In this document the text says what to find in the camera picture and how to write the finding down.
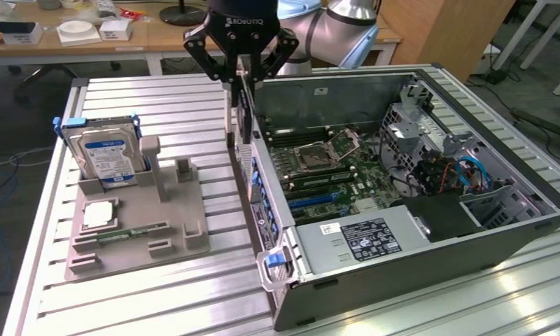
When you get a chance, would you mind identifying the wooden cabinet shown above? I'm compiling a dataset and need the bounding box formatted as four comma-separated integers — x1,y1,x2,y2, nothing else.
378,0,518,83

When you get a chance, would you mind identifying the wooden desk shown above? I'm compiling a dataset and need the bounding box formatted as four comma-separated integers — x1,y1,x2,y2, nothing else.
0,0,403,67

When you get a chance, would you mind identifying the black chair base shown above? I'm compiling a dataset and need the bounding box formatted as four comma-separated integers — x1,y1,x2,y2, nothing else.
510,94,560,134
8,62,123,104

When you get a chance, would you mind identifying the white box with black lid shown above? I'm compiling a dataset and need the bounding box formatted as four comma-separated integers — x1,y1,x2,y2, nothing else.
0,21,44,46

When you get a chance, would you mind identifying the black lamp base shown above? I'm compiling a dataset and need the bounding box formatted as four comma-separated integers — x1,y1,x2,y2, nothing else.
160,0,211,27

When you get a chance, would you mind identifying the blue expansion slot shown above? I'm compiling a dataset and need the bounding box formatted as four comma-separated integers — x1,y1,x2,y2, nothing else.
287,190,344,208

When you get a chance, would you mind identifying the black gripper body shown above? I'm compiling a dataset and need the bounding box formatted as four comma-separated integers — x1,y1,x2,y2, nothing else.
203,0,282,60

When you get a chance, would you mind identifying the grey power supply unit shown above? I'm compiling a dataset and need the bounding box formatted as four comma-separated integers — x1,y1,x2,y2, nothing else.
291,204,434,276

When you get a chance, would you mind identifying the green RAM stick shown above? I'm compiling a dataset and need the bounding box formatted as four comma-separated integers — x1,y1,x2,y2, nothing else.
95,225,163,244
284,167,359,190

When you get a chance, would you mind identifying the hard disk with blue bracket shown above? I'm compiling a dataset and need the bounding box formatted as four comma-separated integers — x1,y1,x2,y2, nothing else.
51,113,144,192

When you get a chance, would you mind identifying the grey parts rack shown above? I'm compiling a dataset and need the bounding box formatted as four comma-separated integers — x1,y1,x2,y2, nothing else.
64,136,212,283

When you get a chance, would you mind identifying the CPU socket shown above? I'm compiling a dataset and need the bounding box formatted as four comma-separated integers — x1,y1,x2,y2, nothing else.
294,141,338,172

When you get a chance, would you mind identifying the black graphics card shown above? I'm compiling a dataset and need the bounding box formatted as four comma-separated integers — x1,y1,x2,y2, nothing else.
232,55,258,145

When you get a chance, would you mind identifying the black open PC case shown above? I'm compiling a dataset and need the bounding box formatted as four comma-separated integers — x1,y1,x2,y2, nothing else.
223,69,560,332

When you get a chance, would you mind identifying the white round moulded part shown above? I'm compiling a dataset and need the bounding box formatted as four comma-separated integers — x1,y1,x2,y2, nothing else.
56,20,103,47

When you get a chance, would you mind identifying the thin red wire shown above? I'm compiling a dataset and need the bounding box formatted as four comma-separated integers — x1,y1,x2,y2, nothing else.
438,160,450,194

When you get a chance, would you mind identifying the black connector wire bundle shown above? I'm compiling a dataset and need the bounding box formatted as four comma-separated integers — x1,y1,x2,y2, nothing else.
410,153,455,197

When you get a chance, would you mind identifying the white labelled box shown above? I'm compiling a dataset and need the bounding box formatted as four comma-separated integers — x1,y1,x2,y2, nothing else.
97,19,135,41

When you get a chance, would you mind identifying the metal socket cover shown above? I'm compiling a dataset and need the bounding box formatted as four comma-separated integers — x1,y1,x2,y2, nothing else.
326,127,360,160

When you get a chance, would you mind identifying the blue data wire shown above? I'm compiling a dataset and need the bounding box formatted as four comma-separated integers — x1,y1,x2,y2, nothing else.
455,155,491,193

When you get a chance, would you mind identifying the perforated metal drive cage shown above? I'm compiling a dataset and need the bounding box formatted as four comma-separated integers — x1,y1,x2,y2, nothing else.
380,83,454,155

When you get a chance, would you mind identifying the silver CPU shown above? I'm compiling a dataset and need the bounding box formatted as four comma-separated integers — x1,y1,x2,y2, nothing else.
81,202,117,230

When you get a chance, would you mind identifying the metal disk bay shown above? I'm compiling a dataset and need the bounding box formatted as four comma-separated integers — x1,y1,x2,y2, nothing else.
459,184,543,232

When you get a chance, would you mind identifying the white table frame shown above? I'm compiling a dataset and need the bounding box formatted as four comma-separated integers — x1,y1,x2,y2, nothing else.
491,0,560,96

